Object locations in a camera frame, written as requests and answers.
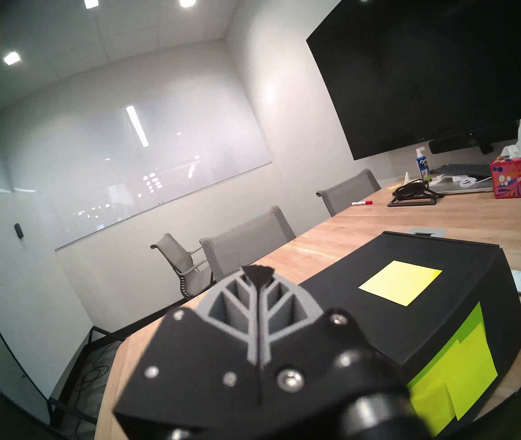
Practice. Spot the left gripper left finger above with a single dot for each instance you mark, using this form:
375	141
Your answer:
196	375

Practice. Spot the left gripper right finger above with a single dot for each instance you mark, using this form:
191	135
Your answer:
315	352

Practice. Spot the black cardboard box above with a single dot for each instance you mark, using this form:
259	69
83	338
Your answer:
379	324

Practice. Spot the pale square sticky note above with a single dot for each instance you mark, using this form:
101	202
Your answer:
400	282

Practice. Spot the gray office chair with armrests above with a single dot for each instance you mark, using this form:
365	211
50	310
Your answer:
173	255

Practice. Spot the lime green sticky note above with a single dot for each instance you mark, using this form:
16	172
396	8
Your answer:
425	407

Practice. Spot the gray mesh office chair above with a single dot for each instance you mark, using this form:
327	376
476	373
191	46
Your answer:
246	242

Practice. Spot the red capped marker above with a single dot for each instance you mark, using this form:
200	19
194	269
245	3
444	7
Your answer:
361	202

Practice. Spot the yellow sticky note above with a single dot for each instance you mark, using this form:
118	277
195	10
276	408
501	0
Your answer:
471	375

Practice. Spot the gray plain-back office chair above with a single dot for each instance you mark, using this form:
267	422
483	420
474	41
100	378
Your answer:
350	191

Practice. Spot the silver table power panel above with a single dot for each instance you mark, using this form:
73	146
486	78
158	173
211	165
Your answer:
428	232

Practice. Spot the black laptop stand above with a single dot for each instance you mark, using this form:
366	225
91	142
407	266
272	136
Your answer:
412	201

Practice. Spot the rolling whiteboard on stand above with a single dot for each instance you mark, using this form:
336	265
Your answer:
13	283

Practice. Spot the whiteboard cleaner spray bottle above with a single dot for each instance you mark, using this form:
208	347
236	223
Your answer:
422	166

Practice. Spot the silver laptop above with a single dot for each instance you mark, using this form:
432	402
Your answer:
457	189

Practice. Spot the black whiteboard magnet eraser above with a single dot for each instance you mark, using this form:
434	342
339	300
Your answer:
19	230

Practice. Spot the black video conference bar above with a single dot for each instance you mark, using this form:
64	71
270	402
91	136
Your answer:
462	143

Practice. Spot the white tissue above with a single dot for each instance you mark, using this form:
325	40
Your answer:
517	145

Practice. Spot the glass wall whiteboard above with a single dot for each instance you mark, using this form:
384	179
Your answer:
150	168

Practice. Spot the large black wall screen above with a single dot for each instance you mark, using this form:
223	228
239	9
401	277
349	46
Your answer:
425	68

